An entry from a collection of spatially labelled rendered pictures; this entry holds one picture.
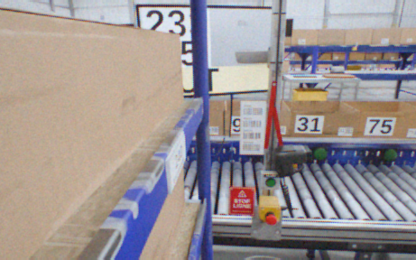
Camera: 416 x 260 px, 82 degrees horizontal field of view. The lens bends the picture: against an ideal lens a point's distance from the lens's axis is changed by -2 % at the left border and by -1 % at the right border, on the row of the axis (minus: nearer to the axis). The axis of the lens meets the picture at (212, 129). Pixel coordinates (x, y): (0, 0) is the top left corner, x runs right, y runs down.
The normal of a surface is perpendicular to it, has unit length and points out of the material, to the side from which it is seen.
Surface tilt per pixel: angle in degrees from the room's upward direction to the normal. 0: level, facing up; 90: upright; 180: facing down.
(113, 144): 92
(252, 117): 90
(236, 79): 86
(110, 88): 91
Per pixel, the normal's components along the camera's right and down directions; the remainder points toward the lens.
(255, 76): 0.25, 0.25
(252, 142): -0.09, 0.33
